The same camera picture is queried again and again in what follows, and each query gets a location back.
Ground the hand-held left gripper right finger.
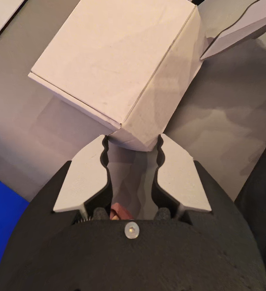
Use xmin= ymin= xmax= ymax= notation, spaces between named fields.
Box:
xmin=151 ymin=134 xmax=212 ymax=220

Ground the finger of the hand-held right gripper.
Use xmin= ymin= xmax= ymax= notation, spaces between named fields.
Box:
xmin=200 ymin=0 xmax=266 ymax=61

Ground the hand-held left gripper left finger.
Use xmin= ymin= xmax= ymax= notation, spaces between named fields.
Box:
xmin=53 ymin=135 xmax=113 ymax=220

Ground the blue plastic bin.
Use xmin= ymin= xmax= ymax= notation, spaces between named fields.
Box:
xmin=0 ymin=172 xmax=31 ymax=284

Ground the white cardboard box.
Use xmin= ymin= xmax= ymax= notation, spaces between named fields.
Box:
xmin=28 ymin=0 xmax=207 ymax=151

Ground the person's left hand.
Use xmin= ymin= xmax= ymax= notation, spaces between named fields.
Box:
xmin=110 ymin=203 xmax=133 ymax=220

